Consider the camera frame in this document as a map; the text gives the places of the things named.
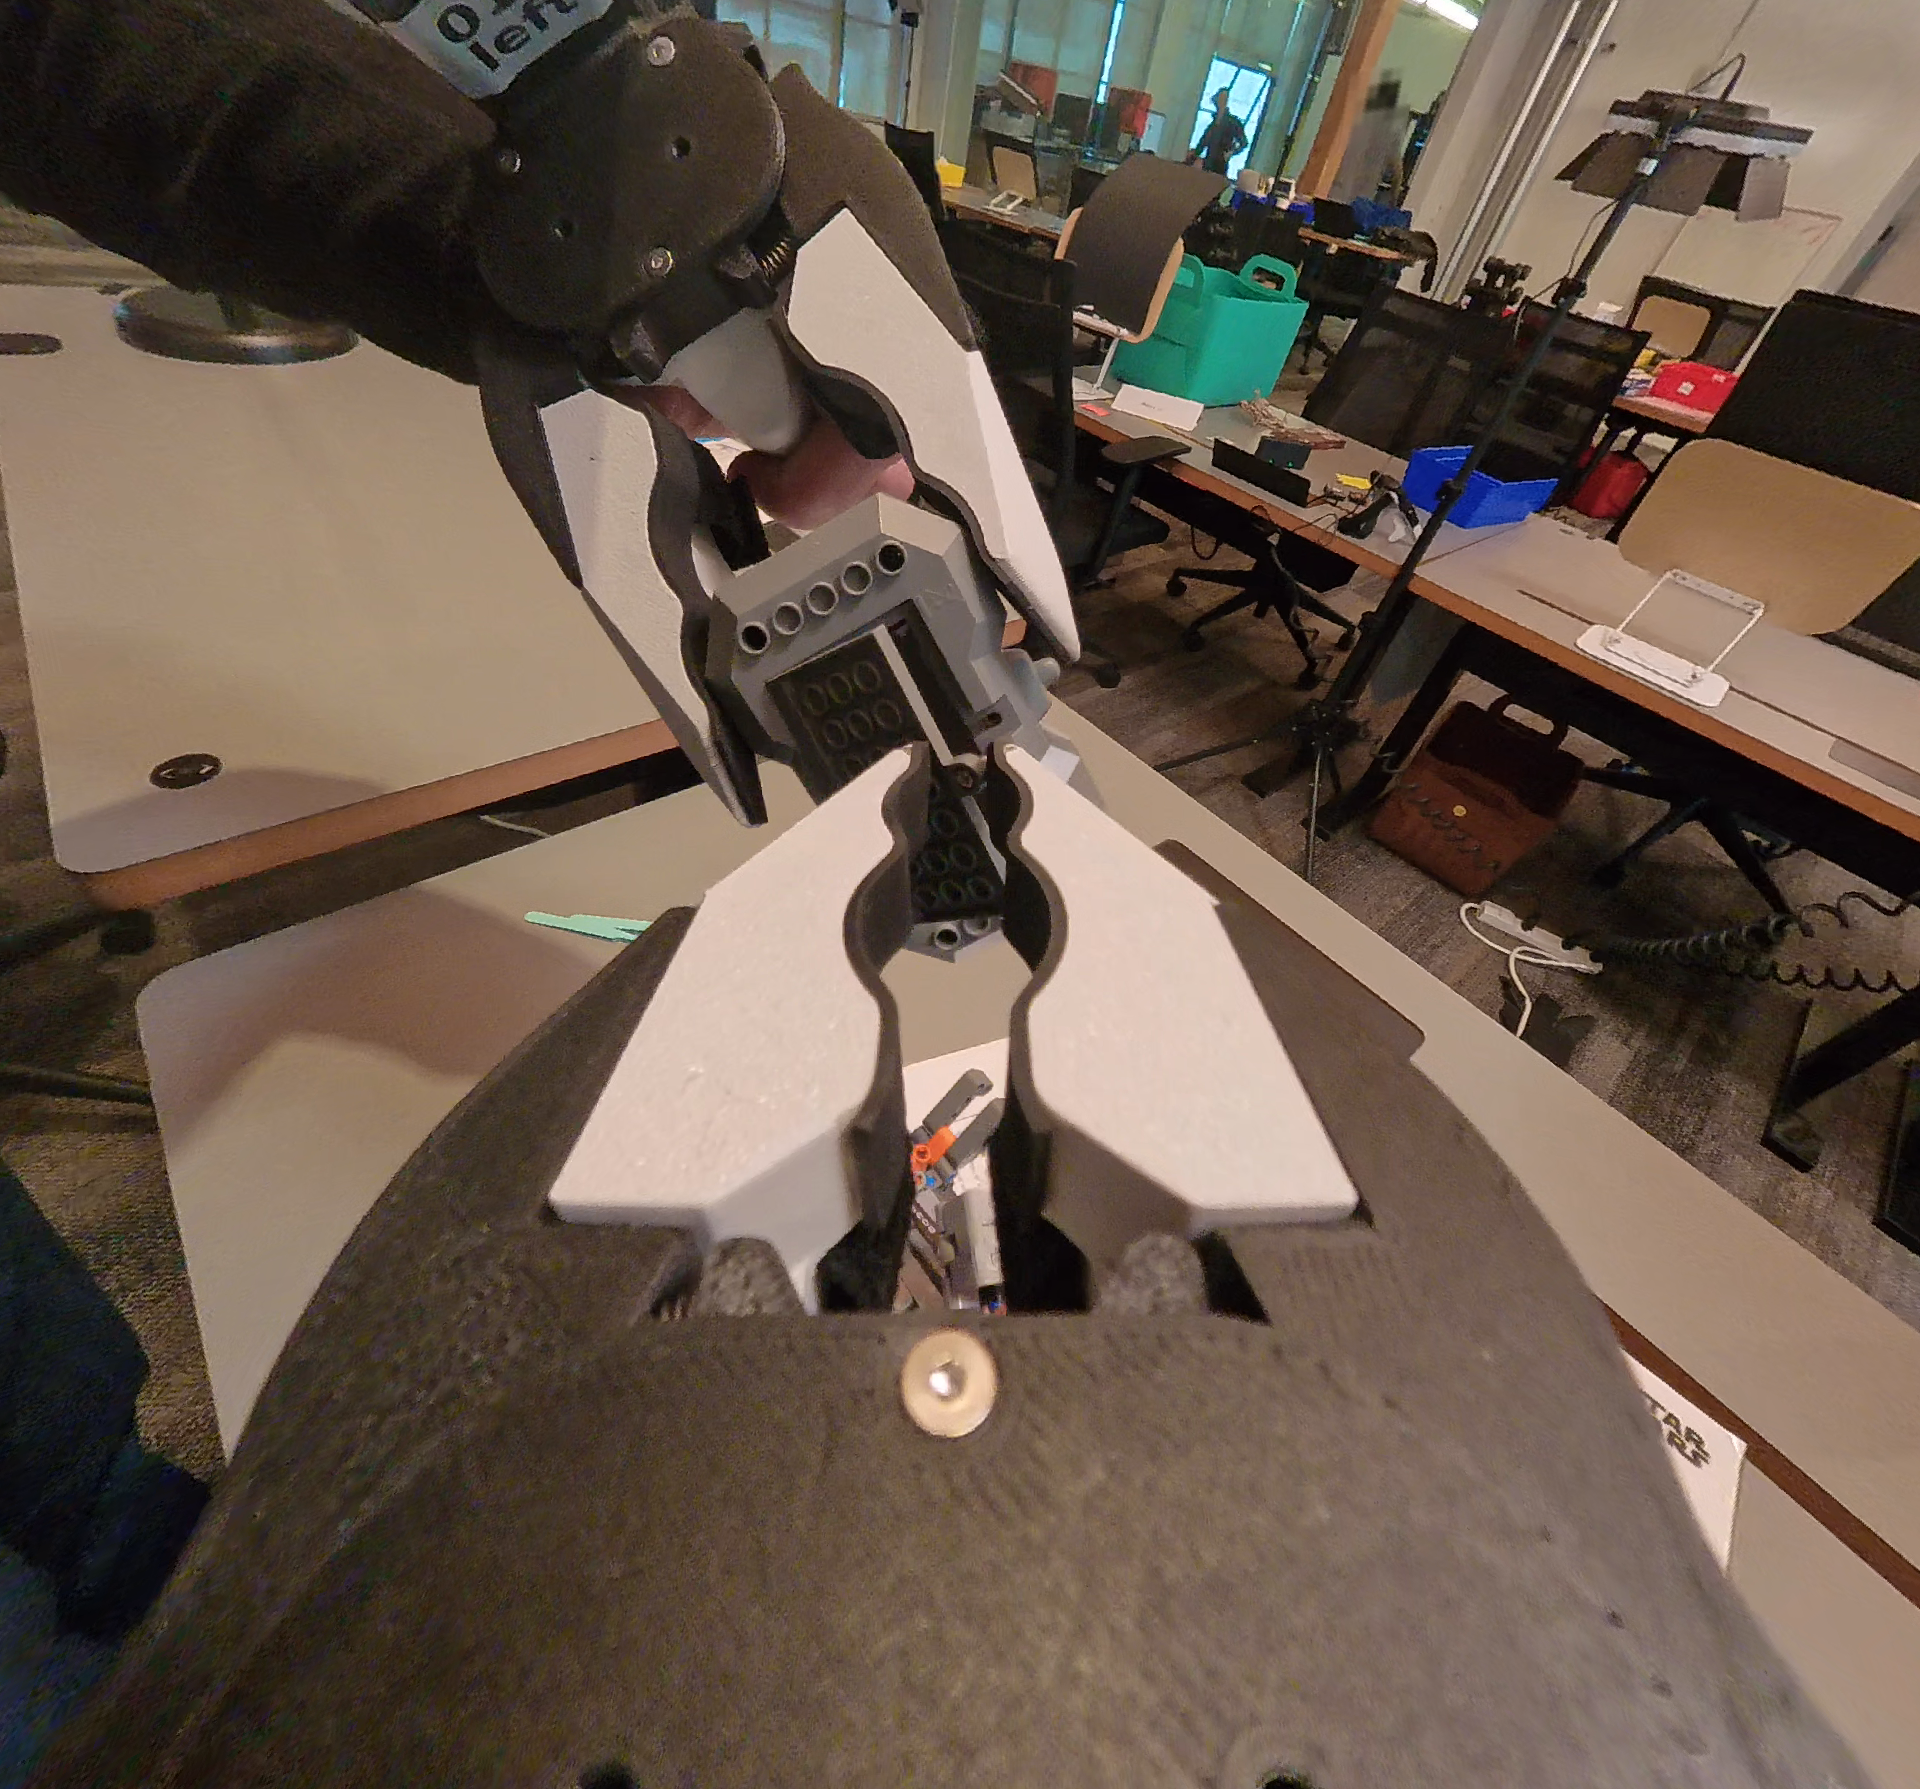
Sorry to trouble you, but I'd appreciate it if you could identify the green storage bin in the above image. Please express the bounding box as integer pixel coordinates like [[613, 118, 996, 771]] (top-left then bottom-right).
[[1108, 249, 1316, 408]]

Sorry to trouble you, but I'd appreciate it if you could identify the tracked building-block toy robot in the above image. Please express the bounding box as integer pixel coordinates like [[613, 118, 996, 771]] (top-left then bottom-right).
[[882, 1066, 1026, 1303]]

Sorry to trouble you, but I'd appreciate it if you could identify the person's left hand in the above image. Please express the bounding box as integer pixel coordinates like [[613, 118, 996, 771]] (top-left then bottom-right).
[[664, 347, 919, 535]]

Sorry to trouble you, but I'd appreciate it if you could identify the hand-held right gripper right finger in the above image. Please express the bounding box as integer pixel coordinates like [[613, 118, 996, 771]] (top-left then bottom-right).
[[1008, 746, 1368, 1254]]

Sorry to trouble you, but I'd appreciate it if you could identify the grey toy battery box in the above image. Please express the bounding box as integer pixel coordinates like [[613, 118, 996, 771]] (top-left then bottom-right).
[[694, 532, 1009, 775]]

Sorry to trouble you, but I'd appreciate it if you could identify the person's left forearm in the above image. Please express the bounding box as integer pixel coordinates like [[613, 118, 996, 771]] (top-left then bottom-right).
[[0, 0, 518, 386]]

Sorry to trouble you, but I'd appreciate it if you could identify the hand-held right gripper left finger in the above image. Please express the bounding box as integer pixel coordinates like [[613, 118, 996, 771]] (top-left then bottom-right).
[[549, 746, 918, 1261]]

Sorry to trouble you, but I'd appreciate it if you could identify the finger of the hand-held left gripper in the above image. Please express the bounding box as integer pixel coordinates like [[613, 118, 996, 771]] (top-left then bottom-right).
[[762, 73, 1085, 669], [477, 375, 774, 835]]

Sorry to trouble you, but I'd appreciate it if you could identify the small blue storage bin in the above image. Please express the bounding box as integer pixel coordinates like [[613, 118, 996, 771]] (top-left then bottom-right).
[[1402, 441, 1565, 535]]

